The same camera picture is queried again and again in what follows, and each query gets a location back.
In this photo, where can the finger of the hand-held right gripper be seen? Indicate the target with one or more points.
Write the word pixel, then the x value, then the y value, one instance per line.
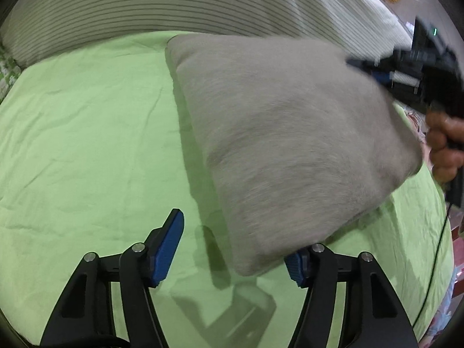
pixel 373 64
pixel 384 78

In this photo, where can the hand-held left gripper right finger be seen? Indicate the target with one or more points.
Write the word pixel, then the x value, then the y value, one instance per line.
pixel 295 266

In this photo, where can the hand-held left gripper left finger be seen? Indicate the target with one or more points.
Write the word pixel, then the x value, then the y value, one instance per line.
pixel 166 250

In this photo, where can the beige patterned knit sweater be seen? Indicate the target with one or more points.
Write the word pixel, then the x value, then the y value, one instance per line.
pixel 290 145

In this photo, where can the person's right hand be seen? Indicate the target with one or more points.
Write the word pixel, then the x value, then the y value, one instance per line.
pixel 444 145

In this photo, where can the light green bed sheet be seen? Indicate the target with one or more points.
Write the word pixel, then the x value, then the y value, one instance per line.
pixel 90 145

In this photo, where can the pink printed bed sheet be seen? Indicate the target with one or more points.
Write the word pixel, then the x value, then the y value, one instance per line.
pixel 447 297

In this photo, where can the large striped grey pillow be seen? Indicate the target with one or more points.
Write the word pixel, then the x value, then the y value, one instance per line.
pixel 163 3

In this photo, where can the green checkered pillow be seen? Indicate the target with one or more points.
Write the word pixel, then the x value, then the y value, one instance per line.
pixel 6 76

